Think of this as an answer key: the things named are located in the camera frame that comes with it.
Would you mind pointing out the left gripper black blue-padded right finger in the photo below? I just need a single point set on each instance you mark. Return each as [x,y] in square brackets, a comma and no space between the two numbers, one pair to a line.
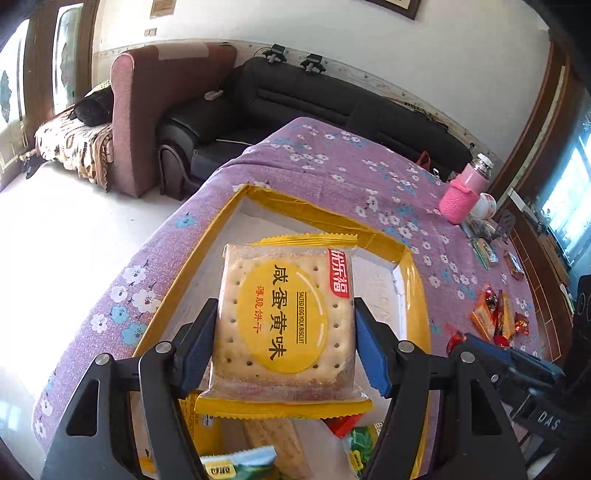
[474,438]

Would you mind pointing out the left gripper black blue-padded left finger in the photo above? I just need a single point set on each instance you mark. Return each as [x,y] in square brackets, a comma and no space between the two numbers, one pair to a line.
[95,437]

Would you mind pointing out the salted egg cracker packet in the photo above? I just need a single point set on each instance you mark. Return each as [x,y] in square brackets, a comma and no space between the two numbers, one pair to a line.
[284,341]

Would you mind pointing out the small green candy packet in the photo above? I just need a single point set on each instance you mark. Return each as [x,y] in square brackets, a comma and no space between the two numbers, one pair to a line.
[359,445]

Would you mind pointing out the yellow-rimmed white tray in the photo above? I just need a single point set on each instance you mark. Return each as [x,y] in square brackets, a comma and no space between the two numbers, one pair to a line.
[315,219]

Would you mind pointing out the yellow chips packet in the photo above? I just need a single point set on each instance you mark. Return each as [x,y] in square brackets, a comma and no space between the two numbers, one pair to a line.
[204,430]

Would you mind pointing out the orange cracker packet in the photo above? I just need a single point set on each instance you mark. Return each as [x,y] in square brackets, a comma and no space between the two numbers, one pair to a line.
[482,318]

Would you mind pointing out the dark red cookie packet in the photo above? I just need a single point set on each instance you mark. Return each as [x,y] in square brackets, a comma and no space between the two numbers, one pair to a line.
[498,316]

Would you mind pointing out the purple floral tablecloth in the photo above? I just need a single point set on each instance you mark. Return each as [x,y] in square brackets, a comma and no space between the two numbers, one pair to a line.
[313,164]

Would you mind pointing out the orange blue biscuit packet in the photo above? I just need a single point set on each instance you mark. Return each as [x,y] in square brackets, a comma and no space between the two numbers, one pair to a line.
[508,323]

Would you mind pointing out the red black coffee candy packet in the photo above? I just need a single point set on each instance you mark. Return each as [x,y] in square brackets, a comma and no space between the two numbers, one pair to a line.
[491,298]

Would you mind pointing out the shiny red candy wrapper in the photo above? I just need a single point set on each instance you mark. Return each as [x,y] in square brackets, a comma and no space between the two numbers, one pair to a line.
[521,323]

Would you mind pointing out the green pea snack packet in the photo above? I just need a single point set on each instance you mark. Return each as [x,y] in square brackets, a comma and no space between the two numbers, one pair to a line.
[254,463]

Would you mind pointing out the clear cracker packet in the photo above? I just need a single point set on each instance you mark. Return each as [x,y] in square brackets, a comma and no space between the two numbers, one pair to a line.
[282,435]

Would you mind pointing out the round biscuit green packet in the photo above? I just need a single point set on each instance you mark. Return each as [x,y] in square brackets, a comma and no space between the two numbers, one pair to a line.
[484,252]

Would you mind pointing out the brown chocolate wrapper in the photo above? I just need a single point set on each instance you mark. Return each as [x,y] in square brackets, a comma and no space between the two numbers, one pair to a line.
[514,265]

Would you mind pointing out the pink thermos with knit sleeve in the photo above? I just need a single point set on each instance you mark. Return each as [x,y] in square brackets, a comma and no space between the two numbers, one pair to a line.
[464,191]

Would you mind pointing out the black phone stand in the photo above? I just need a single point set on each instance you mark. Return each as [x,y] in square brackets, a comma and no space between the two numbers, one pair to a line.
[505,225]

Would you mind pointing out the white plastic cup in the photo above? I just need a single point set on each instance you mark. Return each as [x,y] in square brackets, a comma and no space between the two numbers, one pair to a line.
[485,208]

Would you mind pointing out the wooden glass cabinet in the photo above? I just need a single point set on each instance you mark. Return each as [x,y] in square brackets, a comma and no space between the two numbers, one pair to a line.
[531,171]

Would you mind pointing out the black leather sofa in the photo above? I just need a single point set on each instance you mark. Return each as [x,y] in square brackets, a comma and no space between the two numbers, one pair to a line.
[258,98]

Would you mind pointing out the patterned sofa throw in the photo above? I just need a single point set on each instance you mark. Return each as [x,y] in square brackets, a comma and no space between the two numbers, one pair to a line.
[77,147]

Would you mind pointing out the black bag on sofa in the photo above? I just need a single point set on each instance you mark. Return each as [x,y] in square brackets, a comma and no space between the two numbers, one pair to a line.
[94,109]

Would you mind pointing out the maroon armchair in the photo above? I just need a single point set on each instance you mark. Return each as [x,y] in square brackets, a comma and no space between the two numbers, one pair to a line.
[147,81]

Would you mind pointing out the framed wall painting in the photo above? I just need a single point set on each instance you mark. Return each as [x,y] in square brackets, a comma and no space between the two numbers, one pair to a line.
[406,8]

